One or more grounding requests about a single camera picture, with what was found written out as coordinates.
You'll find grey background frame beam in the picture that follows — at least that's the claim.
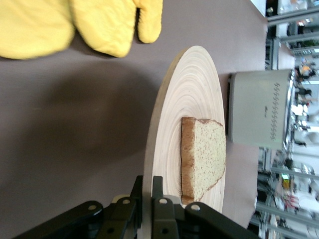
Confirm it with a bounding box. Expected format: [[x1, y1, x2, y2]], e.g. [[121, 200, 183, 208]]
[[267, 14, 319, 28]]

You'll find round wooden plate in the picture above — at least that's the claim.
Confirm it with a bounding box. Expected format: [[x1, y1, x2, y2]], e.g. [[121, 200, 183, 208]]
[[144, 45, 226, 237]]

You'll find brown table cover mat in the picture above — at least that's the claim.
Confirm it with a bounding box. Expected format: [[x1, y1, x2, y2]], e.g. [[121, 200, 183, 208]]
[[0, 0, 269, 239]]

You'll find yellow quilted oven mitt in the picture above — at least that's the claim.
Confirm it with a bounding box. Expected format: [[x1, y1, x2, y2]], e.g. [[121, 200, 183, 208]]
[[0, 0, 75, 60], [71, 0, 164, 58]]

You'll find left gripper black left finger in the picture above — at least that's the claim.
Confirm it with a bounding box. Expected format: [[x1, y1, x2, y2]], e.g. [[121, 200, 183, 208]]
[[14, 175, 144, 239]]

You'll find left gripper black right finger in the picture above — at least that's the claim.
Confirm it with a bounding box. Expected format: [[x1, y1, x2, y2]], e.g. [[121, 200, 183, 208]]
[[152, 176, 260, 239]]

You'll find slice of toast bread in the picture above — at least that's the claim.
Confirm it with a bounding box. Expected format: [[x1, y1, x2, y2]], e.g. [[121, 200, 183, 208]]
[[180, 117, 227, 203]]

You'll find beige chrome-topped toaster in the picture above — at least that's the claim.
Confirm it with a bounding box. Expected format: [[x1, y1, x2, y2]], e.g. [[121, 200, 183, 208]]
[[228, 69, 299, 151]]

